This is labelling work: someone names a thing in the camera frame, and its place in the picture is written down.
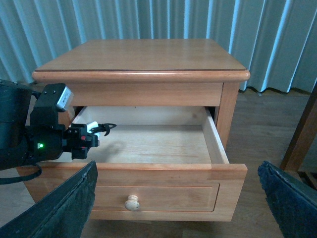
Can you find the wooden drawer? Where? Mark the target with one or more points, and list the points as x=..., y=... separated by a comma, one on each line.
x=158, y=163

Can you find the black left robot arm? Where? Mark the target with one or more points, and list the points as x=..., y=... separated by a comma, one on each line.
x=16, y=104

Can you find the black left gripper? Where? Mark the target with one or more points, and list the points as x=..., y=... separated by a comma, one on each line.
x=45, y=133

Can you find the wooden nightstand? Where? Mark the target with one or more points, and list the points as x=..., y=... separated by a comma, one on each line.
x=151, y=73

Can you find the white charger with black cable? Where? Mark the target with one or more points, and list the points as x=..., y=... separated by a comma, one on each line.
x=98, y=128

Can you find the dark wooden furniture leg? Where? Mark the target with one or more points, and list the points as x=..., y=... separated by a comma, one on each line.
x=303, y=136

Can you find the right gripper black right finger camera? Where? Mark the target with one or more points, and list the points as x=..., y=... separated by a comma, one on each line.
x=292, y=203

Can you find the grey-green curtain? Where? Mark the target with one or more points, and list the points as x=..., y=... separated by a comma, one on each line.
x=276, y=40

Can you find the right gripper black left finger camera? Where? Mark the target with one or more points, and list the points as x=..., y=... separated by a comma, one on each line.
x=60, y=214

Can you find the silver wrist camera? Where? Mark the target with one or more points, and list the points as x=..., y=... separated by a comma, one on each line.
x=65, y=100

